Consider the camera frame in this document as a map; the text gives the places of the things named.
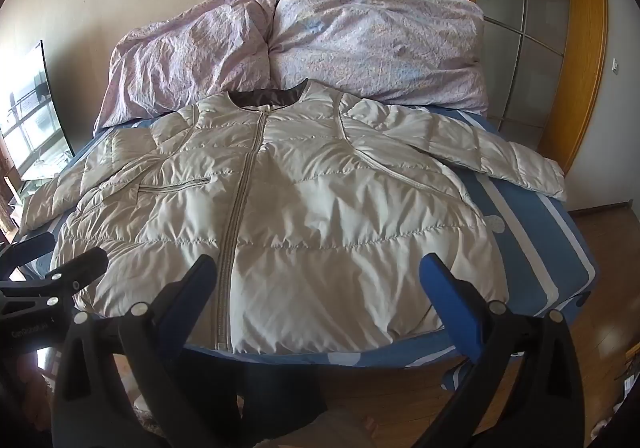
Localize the blue striped bed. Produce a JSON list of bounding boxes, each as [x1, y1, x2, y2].
[[20, 102, 598, 396]]

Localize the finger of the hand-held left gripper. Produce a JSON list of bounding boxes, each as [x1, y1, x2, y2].
[[0, 232, 57, 279], [0, 247, 110, 315]]

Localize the white puffer jacket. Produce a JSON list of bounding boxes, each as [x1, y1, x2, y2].
[[19, 80, 568, 356]]

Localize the frosted glass door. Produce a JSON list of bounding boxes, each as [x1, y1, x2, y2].
[[472, 0, 572, 151]]

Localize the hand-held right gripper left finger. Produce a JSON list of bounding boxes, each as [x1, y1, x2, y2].
[[50, 254, 241, 448]]

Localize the pink floral duvet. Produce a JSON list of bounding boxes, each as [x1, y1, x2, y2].
[[92, 0, 490, 136]]

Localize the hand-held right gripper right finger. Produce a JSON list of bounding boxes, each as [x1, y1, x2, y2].
[[419, 253, 588, 448]]

